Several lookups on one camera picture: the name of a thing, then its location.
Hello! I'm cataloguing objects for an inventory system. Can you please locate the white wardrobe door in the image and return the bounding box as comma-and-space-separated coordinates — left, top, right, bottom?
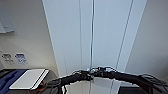
91, 0, 148, 94
41, 0, 94, 94

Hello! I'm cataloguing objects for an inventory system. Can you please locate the black table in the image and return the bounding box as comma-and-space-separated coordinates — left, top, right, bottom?
0, 68, 60, 94

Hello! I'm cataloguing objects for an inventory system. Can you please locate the orange object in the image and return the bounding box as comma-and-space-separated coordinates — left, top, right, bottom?
37, 82, 48, 91

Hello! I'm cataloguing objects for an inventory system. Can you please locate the white wardrobe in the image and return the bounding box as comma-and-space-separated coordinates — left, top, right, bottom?
41, 0, 148, 94

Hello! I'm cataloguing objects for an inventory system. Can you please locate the white flat board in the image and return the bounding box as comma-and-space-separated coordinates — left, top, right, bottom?
9, 68, 50, 91

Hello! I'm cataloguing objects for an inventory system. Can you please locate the blue bag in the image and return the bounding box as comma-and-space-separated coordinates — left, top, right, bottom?
0, 69, 27, 94

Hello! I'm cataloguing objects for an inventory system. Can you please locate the wall socket with grey label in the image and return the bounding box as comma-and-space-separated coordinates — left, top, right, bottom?
1, 53, 14, 65

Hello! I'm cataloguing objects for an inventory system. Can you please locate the white wall box green sign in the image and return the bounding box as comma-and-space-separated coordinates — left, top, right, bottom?
0, 6, 16, 35

